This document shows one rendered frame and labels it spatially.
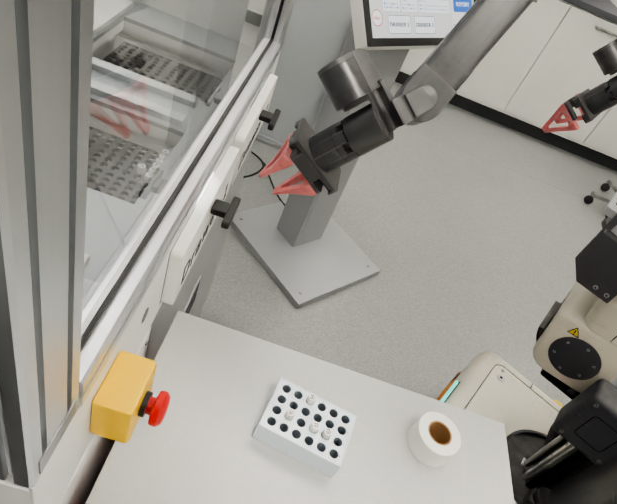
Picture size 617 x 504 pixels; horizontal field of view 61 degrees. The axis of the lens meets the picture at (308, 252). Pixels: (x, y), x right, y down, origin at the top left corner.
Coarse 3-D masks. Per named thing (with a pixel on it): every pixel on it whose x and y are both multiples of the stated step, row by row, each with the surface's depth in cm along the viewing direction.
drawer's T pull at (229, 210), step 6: (234, 198) 84; (216, 204) 81; (222, 204) 82; (228, 204) 82; (234, 204) 82; (216, 210) 80; (222, 210) 81; (228, 210) 81; (234, 210) 82; (222, 216) 81; (228, 216) 80; (222, 222) 79; (228, 222) 79
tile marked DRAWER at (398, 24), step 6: (390, 18) 138; (396, 18) 139; (402, 18) 141; (408, 18) 142; (390, 24) 138; (396, 24) 140; (402, 24) 141; (408, 24) 143; (390, 30) 138; (396, 30) 140; (402, 30) 141; (408, 30) 143
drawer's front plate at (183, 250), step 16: (224, 160) 87; (224, 176) 84; (208, 192) 80; (224, 192) 92; (208, 208) 78; (192, 224) 74; (208, 224) 85; (192, 240) 73; (176, 256) 70; (176, 272) 72; (176, 288) 74
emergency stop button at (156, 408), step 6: (162, 396) 59; (168, 396) 59; (150, 402) 59; (156, 402) 58; (162, 402) 58; (168, 402) 59; (150, 408) 59; (156, 408) 58; (162, 408) 58; (150, 414) 58; (156, 414) 58; (162, 414) 58; (150, 420) 58; (156, 420) 58; (162, 420) 59
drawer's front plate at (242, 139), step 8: (272, 80) 112; (264, 88) 108; (272, 88) 112; (264, 96) 106; (256, 104) 103; (264, 104) 107; (256, 112) 101; (248, 120) 98; (256, 120) 102; (240, 128) 95; (248, 128) 96; (256, 128) 108; (240, 136) 93; (248, 136) 98; (240, 144) 94; (248, 144) 104; (240, 152) 95; (240, 160) 99; (232, 176) 98
